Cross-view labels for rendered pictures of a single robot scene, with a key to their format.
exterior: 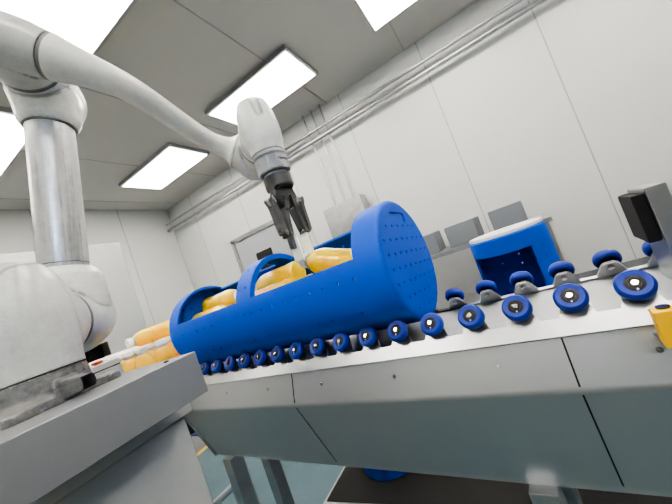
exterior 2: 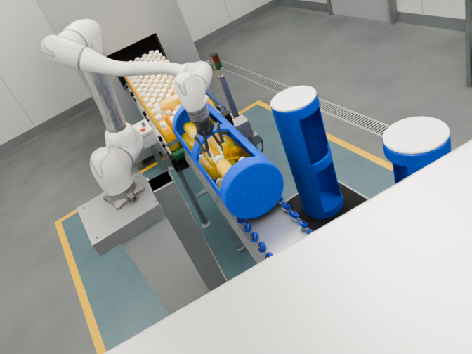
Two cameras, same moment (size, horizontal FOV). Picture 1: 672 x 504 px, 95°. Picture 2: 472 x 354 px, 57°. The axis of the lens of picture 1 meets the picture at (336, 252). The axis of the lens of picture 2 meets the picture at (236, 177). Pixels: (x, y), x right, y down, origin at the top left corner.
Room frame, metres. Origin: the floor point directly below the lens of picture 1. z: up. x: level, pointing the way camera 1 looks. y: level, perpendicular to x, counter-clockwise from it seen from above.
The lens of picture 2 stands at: (-0.38, -1.21, 2.25)
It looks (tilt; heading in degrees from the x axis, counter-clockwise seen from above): 35 degrees down; 46
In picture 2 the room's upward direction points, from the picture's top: 23 degrees counter-clockwise
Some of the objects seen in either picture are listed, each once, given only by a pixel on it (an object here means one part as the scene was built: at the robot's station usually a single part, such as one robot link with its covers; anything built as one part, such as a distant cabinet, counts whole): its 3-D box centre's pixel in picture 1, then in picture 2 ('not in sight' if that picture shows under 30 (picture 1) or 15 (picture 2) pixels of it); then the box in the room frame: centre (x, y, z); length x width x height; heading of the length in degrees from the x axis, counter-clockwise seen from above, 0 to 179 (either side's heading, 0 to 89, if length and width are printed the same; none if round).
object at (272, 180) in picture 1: (282, 191); (204, 126); (0.80, 0.08, 1.36); 0.08 x 0.07 x 0.09; 146
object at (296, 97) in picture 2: not in sight; (293, 97); (1.56, 0.10, 1.03); 0.28 x 0.28 x 0.01
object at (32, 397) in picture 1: (45, 390); (123, 191); (0.56, 0.58, 1.10); 0.22 x 0.18 x 0.06; 75
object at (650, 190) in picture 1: (656, 233); not in sight; (0.49, -0.48, 1.00); 0.10 x 0.04 x 0.15; 146
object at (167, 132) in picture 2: (149, 375); (169, 136); (1.16, 0.82, 0.99); 0.07 x 0.07 x 0.19
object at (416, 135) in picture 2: (503, 231); (415, 134); (1.27, -0.67, 1.03); 0.28 x 0.28 x 0.01
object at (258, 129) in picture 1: (258, 130); (189, 89); (0.81, 0.08, 1.55); 0.13 x 0.11 x 0.16; 21
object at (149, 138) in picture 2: (97, 379); (145, 133); (1.10, 0.96, 1.05); 0.20 x 0.10 x 0.10; 56
